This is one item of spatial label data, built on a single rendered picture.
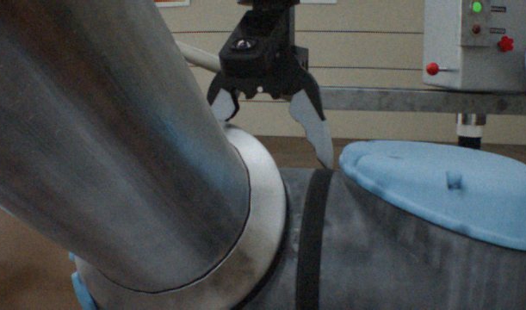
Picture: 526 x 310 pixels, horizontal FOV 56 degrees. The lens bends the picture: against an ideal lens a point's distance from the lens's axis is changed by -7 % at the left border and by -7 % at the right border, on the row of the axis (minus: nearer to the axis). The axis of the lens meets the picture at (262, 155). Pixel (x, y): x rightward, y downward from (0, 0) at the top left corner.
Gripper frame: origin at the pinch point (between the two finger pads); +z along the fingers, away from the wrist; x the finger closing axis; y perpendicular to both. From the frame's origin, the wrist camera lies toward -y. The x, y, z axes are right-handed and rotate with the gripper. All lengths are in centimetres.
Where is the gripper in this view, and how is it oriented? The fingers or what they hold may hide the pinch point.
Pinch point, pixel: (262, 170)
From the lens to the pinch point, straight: 58.5
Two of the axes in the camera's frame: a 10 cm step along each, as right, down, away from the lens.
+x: -9.5, -0.5, 3.0
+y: 3.0, -1.4, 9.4
